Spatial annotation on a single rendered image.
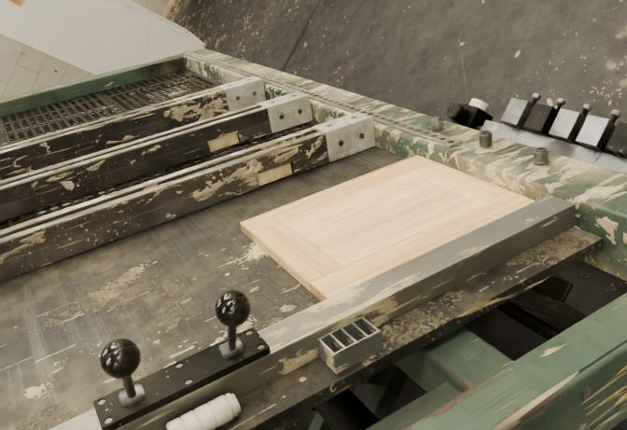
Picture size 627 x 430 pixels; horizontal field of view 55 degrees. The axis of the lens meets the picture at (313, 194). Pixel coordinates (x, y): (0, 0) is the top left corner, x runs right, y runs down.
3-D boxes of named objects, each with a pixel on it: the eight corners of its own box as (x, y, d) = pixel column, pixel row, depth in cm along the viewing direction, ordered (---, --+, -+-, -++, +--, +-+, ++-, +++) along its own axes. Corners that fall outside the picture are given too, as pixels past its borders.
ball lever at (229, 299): (252, 360, 72) (257, 306, 61) (223, 374, 70) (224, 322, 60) (238, 334, 74) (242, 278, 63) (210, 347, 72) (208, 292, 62)
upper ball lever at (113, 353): (156, 408, 67) (145, 357, 57) (122, 423, 65) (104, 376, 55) (144, 378, 69) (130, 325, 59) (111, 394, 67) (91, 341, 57)
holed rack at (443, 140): (461, 143, 118) (461, 140, 118) (450, 147, 117) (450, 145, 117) (188, 51, 252) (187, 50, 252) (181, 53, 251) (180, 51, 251)
